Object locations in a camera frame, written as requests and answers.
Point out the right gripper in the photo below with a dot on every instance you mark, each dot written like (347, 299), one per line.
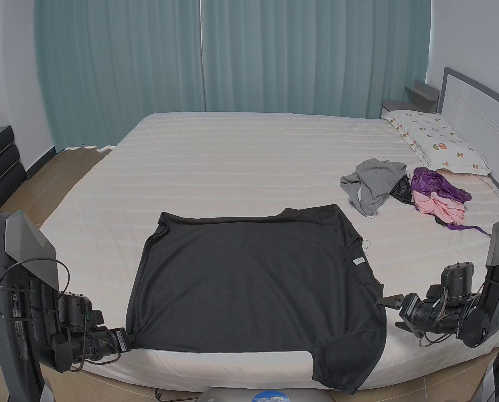
(419, 316)

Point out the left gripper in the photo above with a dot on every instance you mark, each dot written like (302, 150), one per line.
(113, 342)

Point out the black T-shirt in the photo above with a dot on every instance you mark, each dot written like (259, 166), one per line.
(253, 287)

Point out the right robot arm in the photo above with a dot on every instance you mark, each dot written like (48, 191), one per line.
(498, 291)

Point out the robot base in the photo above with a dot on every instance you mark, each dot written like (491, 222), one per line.
(232, 396)

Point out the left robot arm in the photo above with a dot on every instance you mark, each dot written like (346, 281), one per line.
(15, 291)

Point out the bed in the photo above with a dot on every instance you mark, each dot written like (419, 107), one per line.
(232, 161)

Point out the pink garment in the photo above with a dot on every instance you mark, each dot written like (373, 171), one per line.
(436, 205)

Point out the black shiny garment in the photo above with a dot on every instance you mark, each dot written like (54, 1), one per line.
(401, 191)

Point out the purple garment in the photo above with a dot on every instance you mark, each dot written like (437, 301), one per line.
(431, 182)

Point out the grey garment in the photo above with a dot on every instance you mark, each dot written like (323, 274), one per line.
(375, 180)

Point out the white printed pillow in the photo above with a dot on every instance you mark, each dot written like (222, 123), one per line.
(438, 140)

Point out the black chest of drawers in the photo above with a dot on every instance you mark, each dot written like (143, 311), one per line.
(0, 161)

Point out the grey bedside table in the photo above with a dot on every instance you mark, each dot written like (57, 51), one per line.
(417, 94)

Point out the blue-green curtain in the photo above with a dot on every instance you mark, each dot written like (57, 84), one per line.
(119, 57)
(316, 44)

